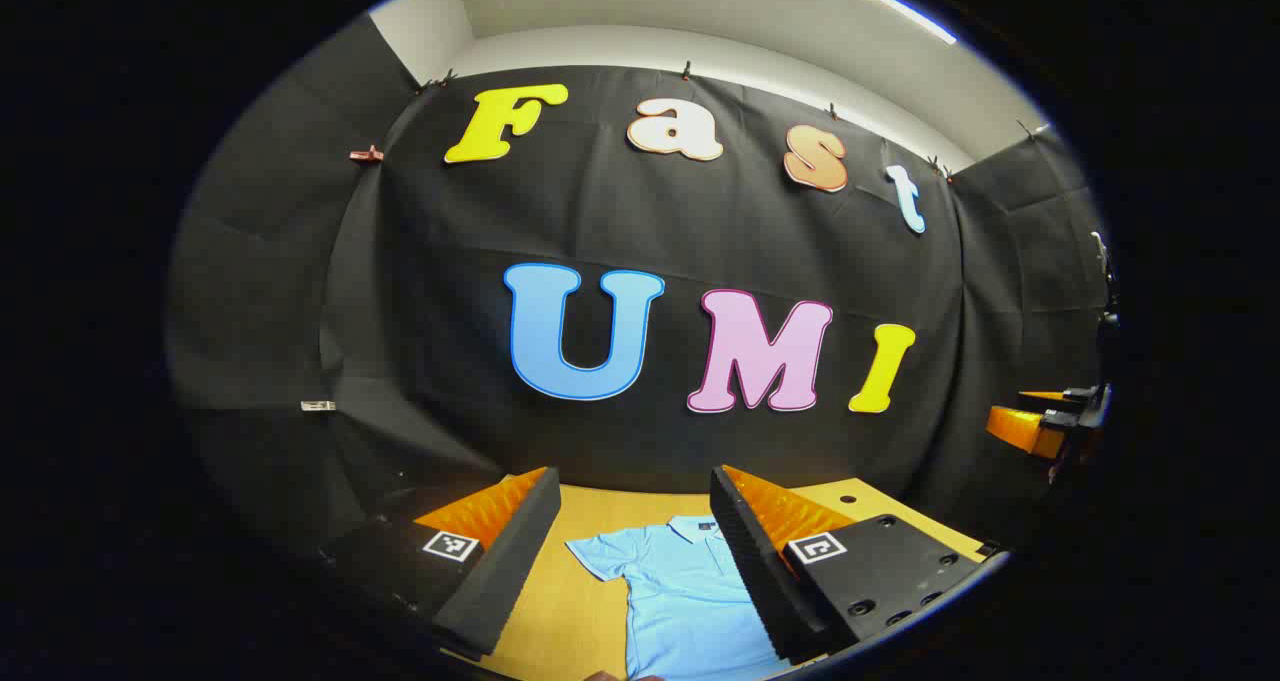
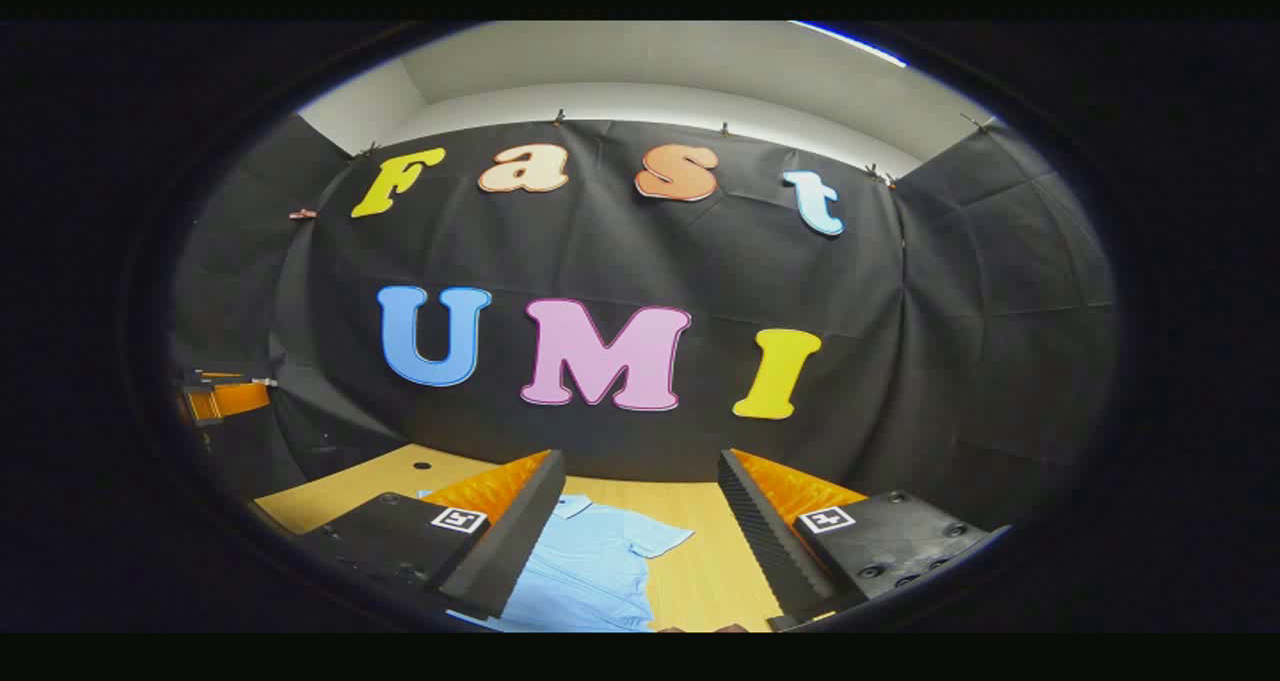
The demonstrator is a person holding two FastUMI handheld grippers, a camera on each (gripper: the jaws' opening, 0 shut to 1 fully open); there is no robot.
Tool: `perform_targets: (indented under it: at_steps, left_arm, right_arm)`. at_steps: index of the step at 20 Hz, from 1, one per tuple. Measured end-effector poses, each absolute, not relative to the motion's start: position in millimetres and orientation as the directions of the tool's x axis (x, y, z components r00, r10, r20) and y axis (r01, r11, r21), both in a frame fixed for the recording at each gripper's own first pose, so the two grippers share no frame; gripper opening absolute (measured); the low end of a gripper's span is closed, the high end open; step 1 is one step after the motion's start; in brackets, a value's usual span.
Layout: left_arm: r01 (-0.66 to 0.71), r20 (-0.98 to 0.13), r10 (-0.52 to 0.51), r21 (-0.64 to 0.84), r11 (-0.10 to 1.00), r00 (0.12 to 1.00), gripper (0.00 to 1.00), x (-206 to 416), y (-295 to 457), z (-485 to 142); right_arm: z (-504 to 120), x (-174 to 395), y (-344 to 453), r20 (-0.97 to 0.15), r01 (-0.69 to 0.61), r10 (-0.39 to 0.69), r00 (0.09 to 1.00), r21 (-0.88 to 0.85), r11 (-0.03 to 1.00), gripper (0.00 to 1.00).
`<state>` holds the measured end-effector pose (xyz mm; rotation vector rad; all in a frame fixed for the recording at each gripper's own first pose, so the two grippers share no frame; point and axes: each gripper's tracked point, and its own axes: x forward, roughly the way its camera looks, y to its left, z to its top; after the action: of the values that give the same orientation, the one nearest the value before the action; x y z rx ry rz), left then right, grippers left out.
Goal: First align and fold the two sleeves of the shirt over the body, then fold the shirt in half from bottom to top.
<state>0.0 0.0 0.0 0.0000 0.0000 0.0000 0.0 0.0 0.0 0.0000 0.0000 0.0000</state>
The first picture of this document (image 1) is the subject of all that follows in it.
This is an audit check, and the light blue T-shirt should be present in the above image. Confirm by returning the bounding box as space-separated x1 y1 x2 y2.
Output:
565 515 801 681

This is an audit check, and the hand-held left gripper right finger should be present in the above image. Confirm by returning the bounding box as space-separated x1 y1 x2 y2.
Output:
709 464 1009 665

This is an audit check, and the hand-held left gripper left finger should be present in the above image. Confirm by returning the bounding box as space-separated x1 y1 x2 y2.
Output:
320 466 563 660

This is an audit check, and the black backdrop cloth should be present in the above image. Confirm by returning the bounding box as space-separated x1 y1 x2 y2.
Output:
165 16 1111 562

